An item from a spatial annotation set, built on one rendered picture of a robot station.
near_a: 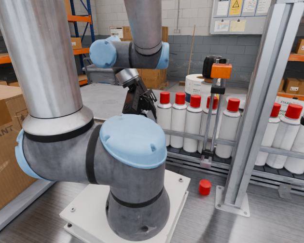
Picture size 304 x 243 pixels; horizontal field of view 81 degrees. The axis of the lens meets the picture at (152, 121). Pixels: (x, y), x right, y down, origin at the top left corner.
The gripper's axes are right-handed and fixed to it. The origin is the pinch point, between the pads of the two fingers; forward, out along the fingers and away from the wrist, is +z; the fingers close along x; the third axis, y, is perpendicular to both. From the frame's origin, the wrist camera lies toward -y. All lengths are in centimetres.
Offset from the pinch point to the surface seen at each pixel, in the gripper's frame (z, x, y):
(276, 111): 6.6, -38.3, -1.2
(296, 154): 19.4, -39.1, -3.9
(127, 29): -120, 131, 320
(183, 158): 12.0, -7.8, -5.1
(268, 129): 10.9, -34.9, -2.2
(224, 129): 7.3, -23.7, -1.7
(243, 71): 84, -40, 445
